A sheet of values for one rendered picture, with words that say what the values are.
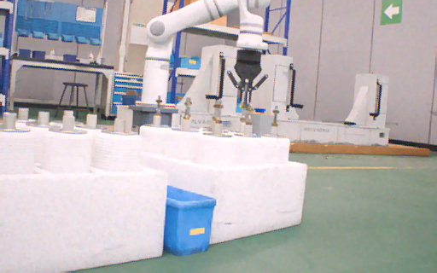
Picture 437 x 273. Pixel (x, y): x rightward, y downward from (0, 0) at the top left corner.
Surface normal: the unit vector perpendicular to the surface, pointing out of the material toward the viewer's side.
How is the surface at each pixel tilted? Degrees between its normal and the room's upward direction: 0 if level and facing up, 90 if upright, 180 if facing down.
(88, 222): 90
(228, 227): 90
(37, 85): 90
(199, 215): 92
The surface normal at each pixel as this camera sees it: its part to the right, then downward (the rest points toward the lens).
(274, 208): 0.73, 0.10
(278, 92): 0.51, 0.09
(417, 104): -0.86, -0.05
